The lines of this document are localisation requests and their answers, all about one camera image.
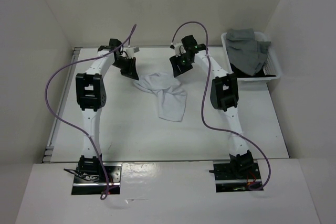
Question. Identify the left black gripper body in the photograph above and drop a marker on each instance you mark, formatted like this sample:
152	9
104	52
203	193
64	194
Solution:
125	64

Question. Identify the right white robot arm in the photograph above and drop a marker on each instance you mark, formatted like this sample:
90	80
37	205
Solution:
223	97

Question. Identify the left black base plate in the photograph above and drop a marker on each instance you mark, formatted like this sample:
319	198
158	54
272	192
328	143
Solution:
85	183

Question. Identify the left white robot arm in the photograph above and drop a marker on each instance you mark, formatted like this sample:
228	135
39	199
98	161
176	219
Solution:
91	97

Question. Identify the grey skirt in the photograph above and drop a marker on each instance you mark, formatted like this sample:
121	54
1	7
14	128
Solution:
244	52

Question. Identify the black skirt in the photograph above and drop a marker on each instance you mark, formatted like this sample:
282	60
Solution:
257	75

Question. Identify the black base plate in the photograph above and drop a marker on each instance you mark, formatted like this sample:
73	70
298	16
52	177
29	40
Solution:
85	183
228	181

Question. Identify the white plastic basket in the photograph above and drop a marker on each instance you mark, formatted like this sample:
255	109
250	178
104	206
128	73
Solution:
271	59

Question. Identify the white skirt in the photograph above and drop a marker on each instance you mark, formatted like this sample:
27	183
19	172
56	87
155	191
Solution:
170	96

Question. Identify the aluminium table edge rail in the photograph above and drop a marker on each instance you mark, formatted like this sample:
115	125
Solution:
56	124

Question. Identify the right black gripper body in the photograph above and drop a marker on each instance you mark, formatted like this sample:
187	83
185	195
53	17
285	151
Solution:
184	55

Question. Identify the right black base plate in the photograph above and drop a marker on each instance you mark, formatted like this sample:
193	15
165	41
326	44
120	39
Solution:
228	181

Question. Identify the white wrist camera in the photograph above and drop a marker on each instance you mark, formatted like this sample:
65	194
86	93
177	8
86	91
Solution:
178	48
131	51

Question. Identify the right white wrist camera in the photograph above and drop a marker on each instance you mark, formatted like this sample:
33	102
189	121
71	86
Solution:
178	48

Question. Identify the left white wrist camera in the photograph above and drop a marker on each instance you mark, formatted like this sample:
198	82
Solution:
131	51

